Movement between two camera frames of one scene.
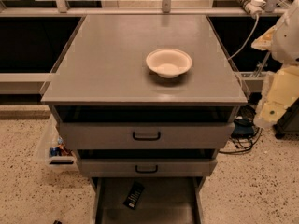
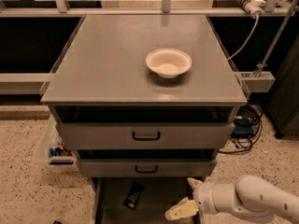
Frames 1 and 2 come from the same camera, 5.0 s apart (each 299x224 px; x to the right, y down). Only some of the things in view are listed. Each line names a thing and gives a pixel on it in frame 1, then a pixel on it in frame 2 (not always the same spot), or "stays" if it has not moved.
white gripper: x=287 y=42 → x=204 y=195
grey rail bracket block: x=253 y=80 stays
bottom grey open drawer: x=163 y=201 stays
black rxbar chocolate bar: x=134 y=195 stays
